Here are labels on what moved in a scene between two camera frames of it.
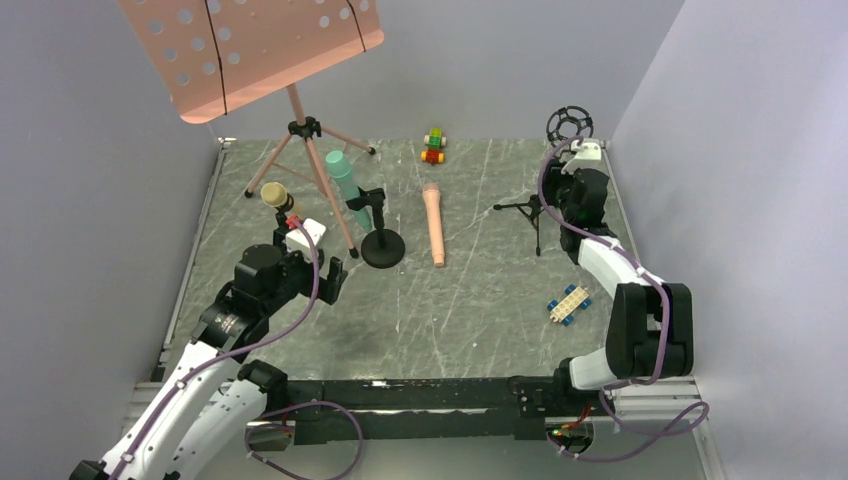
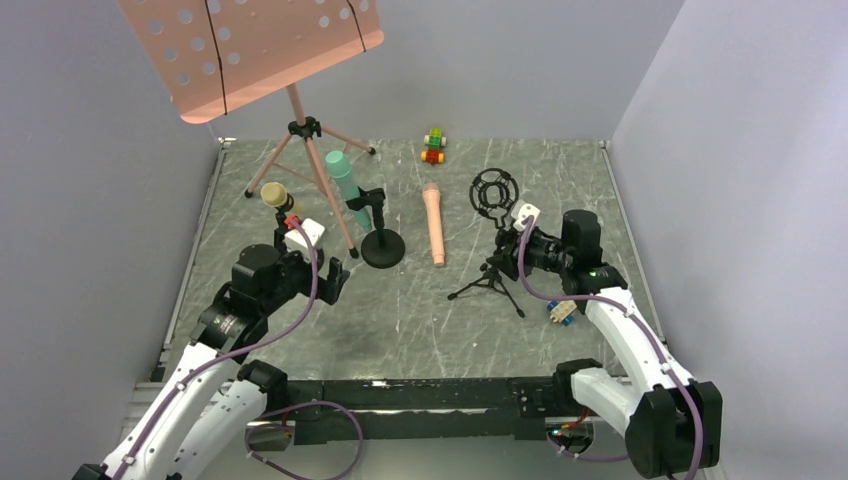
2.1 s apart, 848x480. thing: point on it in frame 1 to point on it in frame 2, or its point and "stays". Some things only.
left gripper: (318, 278) stays
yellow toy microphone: (273, 194) stays
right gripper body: (577, 179) to (515, 245)
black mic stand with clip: (381, 248) stays
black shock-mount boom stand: (534, 207) to (492, 192)
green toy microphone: (338, 166) stays
